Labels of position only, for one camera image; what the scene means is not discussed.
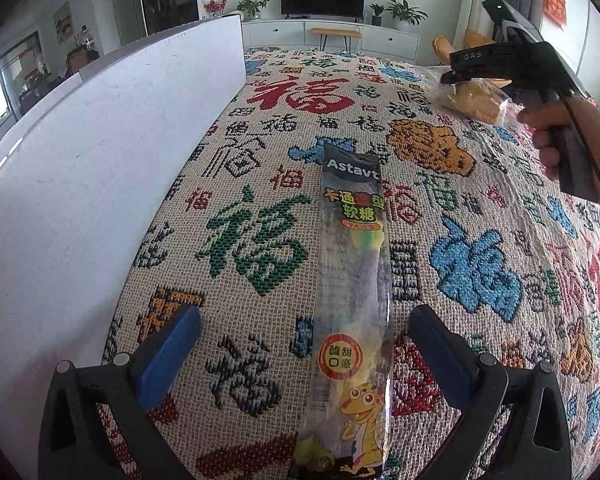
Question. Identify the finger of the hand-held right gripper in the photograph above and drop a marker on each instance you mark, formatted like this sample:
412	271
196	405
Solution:
480	76
480	57

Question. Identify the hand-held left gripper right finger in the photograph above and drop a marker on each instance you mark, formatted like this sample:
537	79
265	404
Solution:
440	360

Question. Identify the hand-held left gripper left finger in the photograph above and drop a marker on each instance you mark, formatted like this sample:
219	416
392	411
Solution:
167	360

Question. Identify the bagged bread loaf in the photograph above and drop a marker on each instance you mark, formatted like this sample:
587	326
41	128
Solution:
475	102

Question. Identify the long gummy candy packet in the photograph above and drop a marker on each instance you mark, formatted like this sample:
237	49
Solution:
352	270

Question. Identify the white cardboard box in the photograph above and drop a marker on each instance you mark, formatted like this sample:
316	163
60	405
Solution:
80	185

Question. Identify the person's right hand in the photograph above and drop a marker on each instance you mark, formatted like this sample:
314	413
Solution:
542	116

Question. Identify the orange lounge chair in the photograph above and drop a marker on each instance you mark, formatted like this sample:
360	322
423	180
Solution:
445	47

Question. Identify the white standing air conditioner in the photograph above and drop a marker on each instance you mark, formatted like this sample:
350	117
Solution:
475	0

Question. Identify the large leafy potted plant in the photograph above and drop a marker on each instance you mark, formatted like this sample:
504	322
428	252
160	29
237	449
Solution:
404	12

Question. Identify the small potted plant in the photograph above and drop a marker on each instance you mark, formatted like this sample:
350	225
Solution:
376	14

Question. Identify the printed woven blanket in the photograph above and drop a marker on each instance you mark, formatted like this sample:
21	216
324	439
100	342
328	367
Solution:
240	240

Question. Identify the wooden stool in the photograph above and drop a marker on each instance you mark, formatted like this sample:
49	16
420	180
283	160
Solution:
336	32

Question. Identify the white television cabinet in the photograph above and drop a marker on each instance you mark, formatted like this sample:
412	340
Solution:
280	35

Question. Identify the potted plant in white pot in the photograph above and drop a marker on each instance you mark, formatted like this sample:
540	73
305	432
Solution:
252	6

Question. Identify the red flowers in vase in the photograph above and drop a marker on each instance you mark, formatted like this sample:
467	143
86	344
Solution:
215	5

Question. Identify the wooden dining furniture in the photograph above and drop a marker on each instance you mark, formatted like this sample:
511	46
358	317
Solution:
80	60

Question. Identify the balcony glass door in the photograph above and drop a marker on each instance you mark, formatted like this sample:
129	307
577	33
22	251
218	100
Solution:
5	90

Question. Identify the red wall hanging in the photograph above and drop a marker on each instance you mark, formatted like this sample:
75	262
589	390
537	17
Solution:
555	5

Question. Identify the framed wall painting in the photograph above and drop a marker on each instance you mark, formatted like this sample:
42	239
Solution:
63	22

